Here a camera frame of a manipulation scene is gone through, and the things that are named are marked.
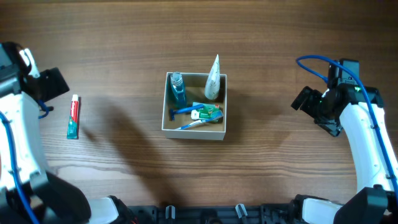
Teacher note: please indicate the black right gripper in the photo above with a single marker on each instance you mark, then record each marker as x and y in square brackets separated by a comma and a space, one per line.
[306, 101]

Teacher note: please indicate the white cardboard box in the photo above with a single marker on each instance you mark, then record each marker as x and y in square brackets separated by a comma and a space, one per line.
[195, 90]

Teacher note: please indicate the blue mouthwash bottle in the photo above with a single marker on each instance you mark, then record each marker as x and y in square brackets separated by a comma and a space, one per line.
[178, 89]

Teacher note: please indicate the green Dettol soap bar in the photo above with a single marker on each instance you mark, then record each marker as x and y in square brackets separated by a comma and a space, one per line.
[204, 113]

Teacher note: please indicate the red white toothpaste tube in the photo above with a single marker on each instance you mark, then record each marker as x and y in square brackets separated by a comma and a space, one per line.
[72, 131]

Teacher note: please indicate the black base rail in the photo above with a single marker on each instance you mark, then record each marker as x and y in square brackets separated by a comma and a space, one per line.
[261, 214]

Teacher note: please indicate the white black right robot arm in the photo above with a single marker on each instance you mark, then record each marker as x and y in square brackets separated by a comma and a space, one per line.
[359, 113]

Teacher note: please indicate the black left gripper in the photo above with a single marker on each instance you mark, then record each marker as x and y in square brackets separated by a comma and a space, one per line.
[55, 83]

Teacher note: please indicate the blue white toothbrush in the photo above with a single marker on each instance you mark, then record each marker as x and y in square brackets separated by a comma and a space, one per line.
[214, 116]

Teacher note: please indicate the white floral cream tube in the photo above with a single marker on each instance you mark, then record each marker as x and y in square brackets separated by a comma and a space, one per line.
[212, 86]

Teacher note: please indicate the blue disposable razor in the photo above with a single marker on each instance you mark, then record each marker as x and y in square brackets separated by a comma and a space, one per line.
[173, 112]

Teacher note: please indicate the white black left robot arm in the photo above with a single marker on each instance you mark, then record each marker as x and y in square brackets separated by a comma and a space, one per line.
[30, 193]

